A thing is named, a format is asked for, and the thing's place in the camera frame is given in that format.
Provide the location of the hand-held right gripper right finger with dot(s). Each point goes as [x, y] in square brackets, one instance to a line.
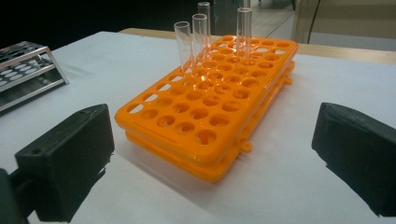
[358, 146]

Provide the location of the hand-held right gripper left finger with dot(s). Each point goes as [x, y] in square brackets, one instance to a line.
[68, 161]

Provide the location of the metal test tube rack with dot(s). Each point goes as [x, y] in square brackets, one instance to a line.
[28, 77]

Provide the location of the orange test tube rack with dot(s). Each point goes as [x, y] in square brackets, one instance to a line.
[199, 124]

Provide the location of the white board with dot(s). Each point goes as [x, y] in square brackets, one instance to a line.
[311, 81]

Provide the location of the wooden table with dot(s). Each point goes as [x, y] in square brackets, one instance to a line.
[342, 53]

